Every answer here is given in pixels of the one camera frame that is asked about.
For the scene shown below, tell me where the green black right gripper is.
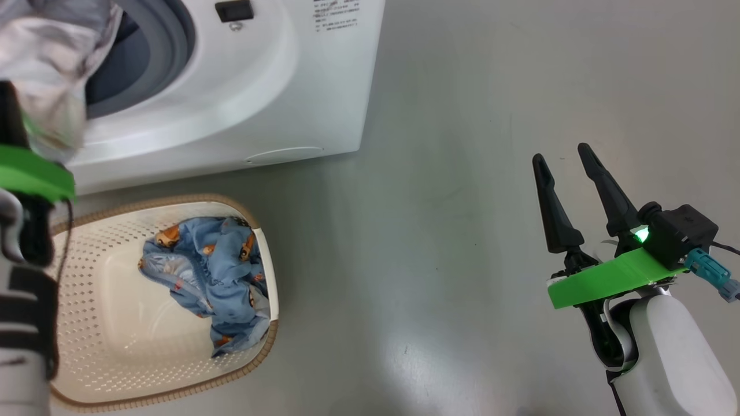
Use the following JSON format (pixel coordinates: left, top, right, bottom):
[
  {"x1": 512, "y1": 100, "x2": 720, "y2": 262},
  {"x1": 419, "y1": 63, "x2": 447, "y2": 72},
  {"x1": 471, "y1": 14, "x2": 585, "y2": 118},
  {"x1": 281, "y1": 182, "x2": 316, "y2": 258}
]
[{"x1": 532, "y1": 143, "x2": 689, "y2": 369}]

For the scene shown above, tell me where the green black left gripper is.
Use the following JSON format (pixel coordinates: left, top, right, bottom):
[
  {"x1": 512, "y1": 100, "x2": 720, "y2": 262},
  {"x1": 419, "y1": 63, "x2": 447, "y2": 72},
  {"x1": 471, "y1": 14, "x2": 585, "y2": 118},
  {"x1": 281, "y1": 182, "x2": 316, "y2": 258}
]
[{"x1": 0, "y1": 144, "x2": 76, "y2": 268}]

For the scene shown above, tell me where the white light blue garment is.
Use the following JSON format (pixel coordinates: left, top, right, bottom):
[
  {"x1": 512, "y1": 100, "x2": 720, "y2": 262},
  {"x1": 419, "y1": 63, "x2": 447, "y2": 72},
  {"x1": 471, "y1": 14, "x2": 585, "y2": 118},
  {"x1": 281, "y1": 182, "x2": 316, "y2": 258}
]
[{"x1": 0, "y1": 0, "x2": 123, "y2": 165}]

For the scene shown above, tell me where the blue bear print garment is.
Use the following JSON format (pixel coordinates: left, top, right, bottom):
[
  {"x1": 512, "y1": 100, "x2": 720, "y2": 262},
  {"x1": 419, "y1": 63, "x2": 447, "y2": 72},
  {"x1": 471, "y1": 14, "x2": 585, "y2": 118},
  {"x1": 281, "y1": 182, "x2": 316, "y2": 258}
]
[{"x1": 138, "y1": 216, "x2": 272, "y2": 359}]

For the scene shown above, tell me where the grey rubber door gasket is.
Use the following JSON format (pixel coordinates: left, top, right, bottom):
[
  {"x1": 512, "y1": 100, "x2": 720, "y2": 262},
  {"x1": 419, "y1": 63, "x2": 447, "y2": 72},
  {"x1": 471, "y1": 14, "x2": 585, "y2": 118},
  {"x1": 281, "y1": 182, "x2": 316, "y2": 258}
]
[{"x1": 86, "y1": 0, "x2": 196, "y2": 120}]

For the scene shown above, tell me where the white front-load washing machine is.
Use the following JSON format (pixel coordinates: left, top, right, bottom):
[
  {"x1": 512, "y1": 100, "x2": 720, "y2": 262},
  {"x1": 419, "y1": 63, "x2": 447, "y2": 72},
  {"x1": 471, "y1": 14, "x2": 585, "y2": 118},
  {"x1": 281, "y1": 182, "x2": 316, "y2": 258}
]
[{"x1": 58, "y1": 0, "x2": 386, "y2": 195}]

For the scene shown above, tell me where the cream perforated laundry basket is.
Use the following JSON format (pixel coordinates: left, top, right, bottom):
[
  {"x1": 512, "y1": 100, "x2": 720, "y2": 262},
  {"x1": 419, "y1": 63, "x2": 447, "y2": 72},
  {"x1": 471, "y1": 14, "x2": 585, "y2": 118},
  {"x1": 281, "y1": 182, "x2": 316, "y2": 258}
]
[{"x1": 49, "y1": 194, "x2": 279, "y2": 412}]

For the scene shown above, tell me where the round white filter cover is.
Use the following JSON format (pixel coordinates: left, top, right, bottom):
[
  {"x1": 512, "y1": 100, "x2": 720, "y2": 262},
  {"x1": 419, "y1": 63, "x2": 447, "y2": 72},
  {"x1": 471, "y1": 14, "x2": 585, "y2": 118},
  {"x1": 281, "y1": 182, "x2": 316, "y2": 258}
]
[{"x1": 246, "y1": 146, "x2": 325, "y2": 166}]

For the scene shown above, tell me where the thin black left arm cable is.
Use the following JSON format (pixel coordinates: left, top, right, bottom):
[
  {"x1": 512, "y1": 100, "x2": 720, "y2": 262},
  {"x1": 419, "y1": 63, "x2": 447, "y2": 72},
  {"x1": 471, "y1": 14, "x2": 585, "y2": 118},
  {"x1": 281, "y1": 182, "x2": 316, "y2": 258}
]
[{"x1": 53, "y1": 198, "x2": 75, "y2": 382}]

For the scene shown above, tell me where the teal camera cable connector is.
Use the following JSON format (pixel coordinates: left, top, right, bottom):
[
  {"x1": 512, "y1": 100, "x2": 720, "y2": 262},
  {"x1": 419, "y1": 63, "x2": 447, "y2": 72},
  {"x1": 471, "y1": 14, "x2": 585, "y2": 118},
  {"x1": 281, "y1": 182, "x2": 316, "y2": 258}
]
[{"x1": 684, "y1": 248, "x2": 740, "y2": 304}]

